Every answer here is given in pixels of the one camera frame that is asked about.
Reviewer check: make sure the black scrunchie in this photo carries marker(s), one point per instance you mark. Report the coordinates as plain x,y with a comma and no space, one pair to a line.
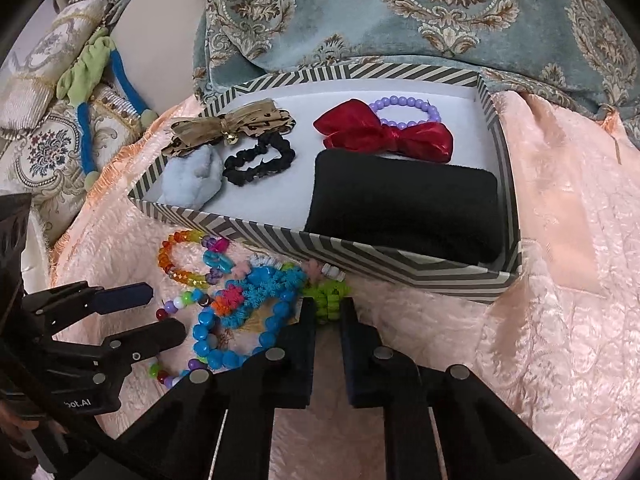
240,172

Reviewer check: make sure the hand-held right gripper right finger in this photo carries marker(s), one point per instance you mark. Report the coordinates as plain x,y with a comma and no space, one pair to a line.
355,375

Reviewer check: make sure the blue damask patterned blanket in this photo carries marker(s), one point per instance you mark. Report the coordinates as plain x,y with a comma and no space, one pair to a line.
350,10

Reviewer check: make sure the light blue fluffy scrunchie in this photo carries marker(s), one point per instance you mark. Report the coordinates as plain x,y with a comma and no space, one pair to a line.
192,180

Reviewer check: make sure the green and blue plush toy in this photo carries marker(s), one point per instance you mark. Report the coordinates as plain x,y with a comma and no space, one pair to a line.
85,130

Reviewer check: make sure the person's left hand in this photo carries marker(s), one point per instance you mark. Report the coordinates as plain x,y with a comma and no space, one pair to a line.
30,422

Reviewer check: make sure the red satin hair bow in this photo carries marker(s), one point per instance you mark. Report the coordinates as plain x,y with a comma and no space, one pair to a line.
350,125

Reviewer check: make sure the black velvet cushion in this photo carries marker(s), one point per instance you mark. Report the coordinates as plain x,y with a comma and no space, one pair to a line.
400,205

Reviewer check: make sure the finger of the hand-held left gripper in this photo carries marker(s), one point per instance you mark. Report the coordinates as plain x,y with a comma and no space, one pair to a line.
150,337
125,296

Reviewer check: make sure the patterned bolster pillow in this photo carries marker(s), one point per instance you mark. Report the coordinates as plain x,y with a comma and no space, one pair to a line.
40,60

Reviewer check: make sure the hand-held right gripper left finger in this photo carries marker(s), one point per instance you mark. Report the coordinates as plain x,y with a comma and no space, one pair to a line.
300,360

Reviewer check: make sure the striped cardboard box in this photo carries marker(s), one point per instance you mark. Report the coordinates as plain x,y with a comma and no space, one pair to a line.
280,195

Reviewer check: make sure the floral patterned cushion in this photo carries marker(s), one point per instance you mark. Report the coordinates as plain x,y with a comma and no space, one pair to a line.
45,160

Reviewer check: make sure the pink quilted bedspread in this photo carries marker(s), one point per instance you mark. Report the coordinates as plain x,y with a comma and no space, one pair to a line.
550,310

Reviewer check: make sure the leopard print hair bow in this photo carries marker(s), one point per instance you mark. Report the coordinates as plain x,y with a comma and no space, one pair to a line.
250,122

